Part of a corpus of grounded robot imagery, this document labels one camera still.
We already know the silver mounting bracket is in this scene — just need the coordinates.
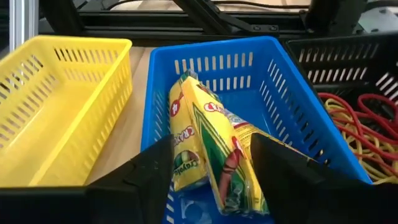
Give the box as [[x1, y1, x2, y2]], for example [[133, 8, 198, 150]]
[[357, 6, 398, 34]]

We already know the black aluminium table frame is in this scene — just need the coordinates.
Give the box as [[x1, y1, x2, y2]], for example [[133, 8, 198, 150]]
[[39, 0, 312, 41]]

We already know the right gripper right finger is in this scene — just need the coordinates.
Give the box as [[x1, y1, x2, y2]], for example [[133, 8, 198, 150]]
[[251, 133, 371, 224]]

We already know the blue plastic basket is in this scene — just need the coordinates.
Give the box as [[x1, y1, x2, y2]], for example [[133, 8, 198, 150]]
[[140, 35, 373, 224]]

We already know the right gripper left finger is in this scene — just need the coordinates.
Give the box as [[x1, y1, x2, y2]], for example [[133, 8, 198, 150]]
[[89, 134, 175, 224]]

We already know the yellow Crayola crayon pack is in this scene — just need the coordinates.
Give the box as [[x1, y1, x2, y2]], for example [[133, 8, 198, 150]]
[[181, 76, 271, 217], [224, 108, 313, 162], [169, 70, 210, 192]]

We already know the yellow plastic basket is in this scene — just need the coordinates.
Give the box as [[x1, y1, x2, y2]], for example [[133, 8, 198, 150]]
[[0, 34, 134, 188]]

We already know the black plastic basket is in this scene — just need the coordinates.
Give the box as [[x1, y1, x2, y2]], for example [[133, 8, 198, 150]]
[[285, 32, 398, 185]]

